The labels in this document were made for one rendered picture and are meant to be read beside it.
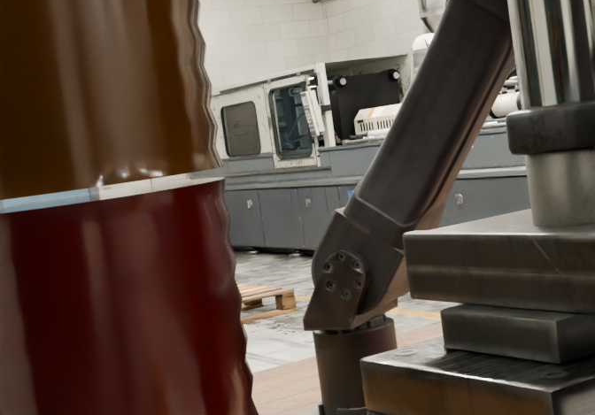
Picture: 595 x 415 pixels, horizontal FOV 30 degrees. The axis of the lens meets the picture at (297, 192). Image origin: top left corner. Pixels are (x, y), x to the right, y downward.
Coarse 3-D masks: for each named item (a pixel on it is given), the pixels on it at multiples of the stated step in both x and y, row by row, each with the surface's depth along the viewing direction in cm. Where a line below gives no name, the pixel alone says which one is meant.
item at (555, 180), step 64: (512, 0) 40; (576, 0) 39; (576, 64) 39; (512, 128) 40; (576, 128) 39; (576, 192) 39; (448, 256) 42; (512, 256) 39; (576, 256) 36; (448, 320) 41; (512, 320) 38; (576, 320) 37; (384, 384) 41; (448, 384) 37; (512, 384) 35; (576, 384) 34
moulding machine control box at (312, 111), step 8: (304, 96) 929; (312, 96) 924; (304, 104) 935; (312, 104) 924; (320, 104) 929; (328, 104) 933; (312, 112) 924; (320, 112) 927; (312, 120) 927; (320, 120) 927; (312, 128) 932; (320, 128) 927
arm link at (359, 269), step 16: (336, 256) 80; (352, 256) 79; (336, 272) 80; (352, 272) 79; (368, 272) 79; (320, 288) 80; (336, 288) 80; (352, 288) 79; (320, 304) 81; (336, 304) 80; (352, 304) 79; (384, 304) 85; (304, 320) 81; (320, 320) 81; (336, 320) 80; (352, 320) 80
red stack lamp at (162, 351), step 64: (128, 192) 15; (192, 192) 14; (0, 256) 13; (64, 256) 13; (128, 256) 13; (192, 256) 14; (0, 320) 14; (64, 320) 13; (128, 320) 13; (192, 320) 14; (0, 384) 14; (64, 384) 13; (128, 384) 13; (192, 384) 14
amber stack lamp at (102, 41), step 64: (0, 0) 13; (64, 0) 13; (128, 0) 14; (192, 0) 15; (0, 64) 13; (64, 64) 13; (128, 64) 14; (192, 64) 14; (0, 128) 13; (64, 128) 13; (128, 128) 13; (192, 128) 14; (0, 192) 13
